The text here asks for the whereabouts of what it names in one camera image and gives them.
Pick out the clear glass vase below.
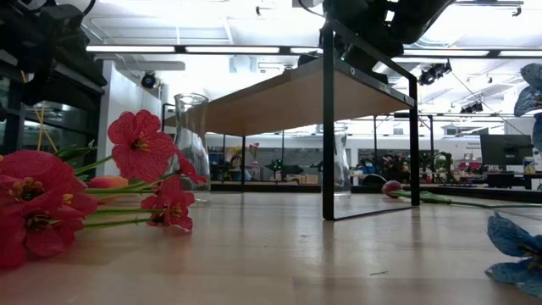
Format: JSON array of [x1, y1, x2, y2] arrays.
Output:
[[171, 92, 212, 203], [332, 122, 353, 199]]

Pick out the dark red tulip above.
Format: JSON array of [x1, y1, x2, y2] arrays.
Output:
[[380, 180, 542, 209]]

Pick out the large red flower bunch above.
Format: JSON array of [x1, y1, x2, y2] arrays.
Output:
[[0, 108, 208, 271]]

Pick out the orange tulip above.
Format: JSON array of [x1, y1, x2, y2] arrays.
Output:
[[86, 175, 130, 205]]

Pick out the blue flower bunch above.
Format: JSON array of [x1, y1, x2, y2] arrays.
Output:
[[484, 63, 542, 297]]

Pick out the cardboard box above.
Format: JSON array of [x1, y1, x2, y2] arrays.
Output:
[[291, 173, 319, 185]]

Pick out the black office chair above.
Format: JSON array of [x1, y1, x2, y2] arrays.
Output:
[[362, 173, 389, 186]]

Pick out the wide black monitor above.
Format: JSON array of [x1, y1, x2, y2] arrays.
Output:
[[479, 134, 534, 167]]

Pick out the black metal table frame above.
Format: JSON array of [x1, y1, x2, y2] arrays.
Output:
[[209, 180, 542, 204]]

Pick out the wooden shelf with black frame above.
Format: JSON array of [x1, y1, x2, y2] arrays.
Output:
[[160, 20, 422, 222]]

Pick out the black round ceiling camera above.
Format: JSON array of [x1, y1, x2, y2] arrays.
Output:
[[139, 70, 159, 90]]

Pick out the long yellow extension cable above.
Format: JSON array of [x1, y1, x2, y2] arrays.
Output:
[[19, 69, 58, 153]]

